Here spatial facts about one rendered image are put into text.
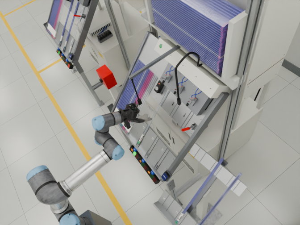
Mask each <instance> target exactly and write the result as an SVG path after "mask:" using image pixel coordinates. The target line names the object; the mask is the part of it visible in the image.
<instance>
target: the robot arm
mask: <svg viewBox="0 0 300 225"><path fill-rule="evenodd" d="M137 107H138V104H136V101H135V102H134V103H131V104H127V105H126V107H125V109H121V108H120V109H119V111H116V112H111V113H107V114H104V115H99V116H97V117H94V118H93V119H92V126H93V129H94V130H95V135H94V138H95V139H94V141H95V143H96V144H98V145H100V146H103V147H104V149H103V150H101V151H100V152H99V153H98V154H96V155H95V156H94V157H92V158H91V159H90V160H89V161H87V162H86V163H85V164H83V165H82V166H81V167H80V168H79V169H77V170H76V171H75V172H73V173H72V174H71V175H70V176H68V177H67V178H66V179H64V180H63V181H59V182H57V181H56V180H55V178H54V177H53V175H52V174H51V172H50V170H49V168H48V167H47V166H45V165H41V166H37V167H35V168H33V169H32V170H31V171H29V173H28V174H27V176H26V179H27V182H28V183H29V185H30V186H31V188H32V190H33V192H34V194H35V196H36V198H37V199H38V201H39V202H41V203H43V204H47V205H50V210H51V211H52V213H53V214H54V215H55V217H56V218H57V220H58V222H59V225H93V224H92V221H91V220H90V219H89V218H88V217H79V216H78V214H77V213H76V211H75V210H74V208H73V207H72V205H71V203H70V202H69V200H68V198H69V197H70V196H71V195H72V192H73V191H74V190H75V189H77V188H78V187H79V186H80V185H81V184H83V183H84V182H85V181H86V180H88V179H89V178H90V177H91V176H93V175H94V174H95V173H96V172H97V171H99V170H100V169H101V168H102V167H104V166H105V165H106V164H107V163H108V162H110V161H111V160H112V159H114V160H119V159H121V158H122V157H123V155H124V153H125V151H124V149H123V148H122V147H121V145H119V144H118V142H117V141H116V140H115V139H114V138H113V137H112V136H111V134H110V133H109V127H111V126H114V125H118V124H120V123H124V126H125V127H126V128H127V129H129V128H131V126H130V123H129V122H128V121H131V122H136V123H143V122H147V121H150V120H152V118H148V114H144V115H143V116H138V118H136V117H137V115H138V113H139V112H140V110H139V109H138V108H137Z"/></svg>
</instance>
